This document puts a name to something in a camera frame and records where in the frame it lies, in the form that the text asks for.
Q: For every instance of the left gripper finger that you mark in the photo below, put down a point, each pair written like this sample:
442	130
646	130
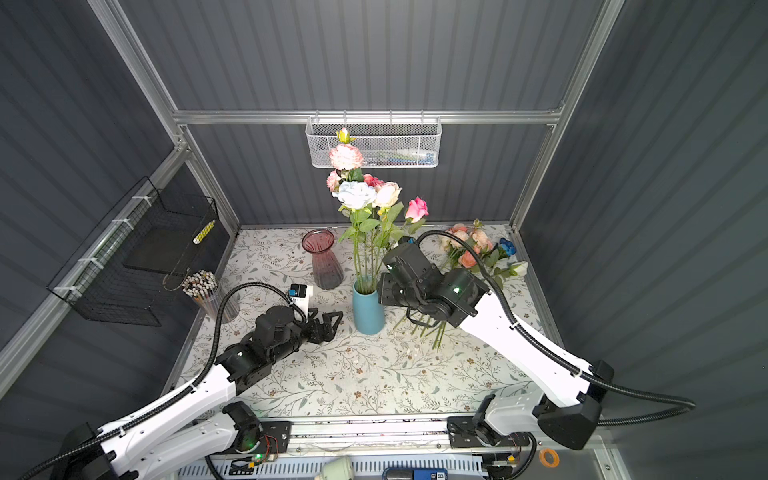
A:
329	323
313	334

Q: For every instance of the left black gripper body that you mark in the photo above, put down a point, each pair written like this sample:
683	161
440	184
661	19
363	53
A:
315	328

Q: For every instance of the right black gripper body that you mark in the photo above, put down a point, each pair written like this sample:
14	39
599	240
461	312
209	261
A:
393	287

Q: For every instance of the teal ceramic vase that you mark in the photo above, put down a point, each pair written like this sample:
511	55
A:
368	313

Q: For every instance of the pink ribbed glass vase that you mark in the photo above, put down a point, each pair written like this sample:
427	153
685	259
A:
326	269

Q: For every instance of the hot pink rose stem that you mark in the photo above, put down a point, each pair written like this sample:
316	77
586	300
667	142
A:
396	223

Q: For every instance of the white blue flower stem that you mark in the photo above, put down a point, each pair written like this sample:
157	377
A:
356	199

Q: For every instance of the coral pink rose stem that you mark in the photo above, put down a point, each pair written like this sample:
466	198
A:
372	180

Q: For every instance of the pink peony spray stem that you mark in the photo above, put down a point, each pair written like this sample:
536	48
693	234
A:
346	162

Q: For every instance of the cream peach rose stem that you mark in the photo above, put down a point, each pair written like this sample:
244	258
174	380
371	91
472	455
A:
389	194

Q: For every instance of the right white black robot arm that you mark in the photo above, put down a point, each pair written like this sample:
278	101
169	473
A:
568	408

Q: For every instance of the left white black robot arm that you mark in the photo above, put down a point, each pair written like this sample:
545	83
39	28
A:
203	417

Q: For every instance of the pink peony flower bunch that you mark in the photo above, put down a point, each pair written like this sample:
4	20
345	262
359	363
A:
493	251

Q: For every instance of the glass cup of pencils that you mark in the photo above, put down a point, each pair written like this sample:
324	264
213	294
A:
204	289

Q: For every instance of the pens in white basket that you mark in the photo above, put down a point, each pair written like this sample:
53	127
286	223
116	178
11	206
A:
407	157

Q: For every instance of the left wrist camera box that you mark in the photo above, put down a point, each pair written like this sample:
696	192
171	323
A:
301	294

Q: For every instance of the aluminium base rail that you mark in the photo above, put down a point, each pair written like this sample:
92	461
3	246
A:
371	435

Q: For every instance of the white wire mesh basket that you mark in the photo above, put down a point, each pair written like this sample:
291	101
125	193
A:
390	134

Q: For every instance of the black wire wall basket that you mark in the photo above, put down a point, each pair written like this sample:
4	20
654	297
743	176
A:
133	271

